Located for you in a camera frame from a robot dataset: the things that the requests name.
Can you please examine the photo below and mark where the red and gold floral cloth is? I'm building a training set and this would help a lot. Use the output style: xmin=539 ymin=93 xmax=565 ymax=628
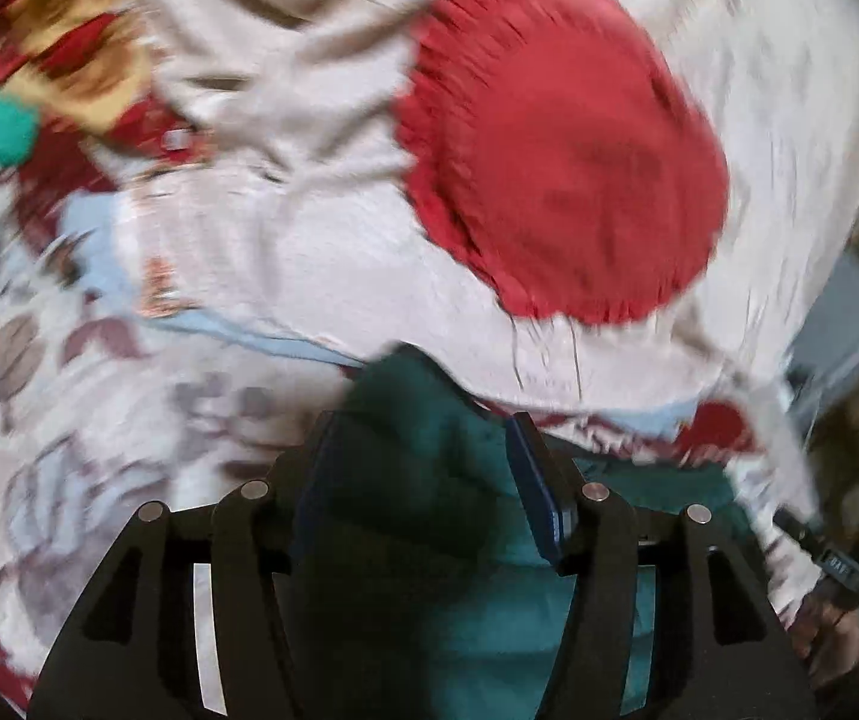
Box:
xmin=0 ymin=0 xmax=215 ymax=166

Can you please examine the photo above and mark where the cream embroidered bedspread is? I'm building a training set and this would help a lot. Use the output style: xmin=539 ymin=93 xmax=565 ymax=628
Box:
xmin=82 ymin=0 xmax=859 ymax=602

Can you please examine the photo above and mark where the red heart-shaped ruffled pillow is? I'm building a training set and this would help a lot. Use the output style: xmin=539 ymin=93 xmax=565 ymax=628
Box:
xmin=397 ymin=0 xmax=729 ymax=325

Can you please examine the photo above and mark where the person's right hand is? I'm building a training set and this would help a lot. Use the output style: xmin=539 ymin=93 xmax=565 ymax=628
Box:
xmin=788 ymin=592 xmax=859 ymax=689

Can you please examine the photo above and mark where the teal quilted puffer jacket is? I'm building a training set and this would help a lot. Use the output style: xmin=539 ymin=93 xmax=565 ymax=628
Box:
xmin=292 ymin=346 xmax=766 ymax=718

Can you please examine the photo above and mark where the floral plush blanket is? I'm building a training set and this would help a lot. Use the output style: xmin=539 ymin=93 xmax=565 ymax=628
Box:
xmin=0 ymin=164 xmax=822 ymax=714

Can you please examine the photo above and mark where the light blue sheet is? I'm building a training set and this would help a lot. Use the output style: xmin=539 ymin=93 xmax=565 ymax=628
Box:
xmin=59 ymin=190 xmax=701 ymax=436

